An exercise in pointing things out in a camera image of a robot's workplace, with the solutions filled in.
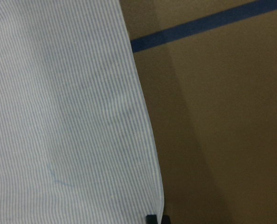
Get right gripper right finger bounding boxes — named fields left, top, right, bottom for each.
left=161, top=215, right=171, bottom=224

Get blue striped button shirt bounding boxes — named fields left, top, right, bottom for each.
left=0, top=0, right=164, bottom=224

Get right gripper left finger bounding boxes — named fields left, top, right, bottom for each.
left=146, top=214, right=157, bottom=224

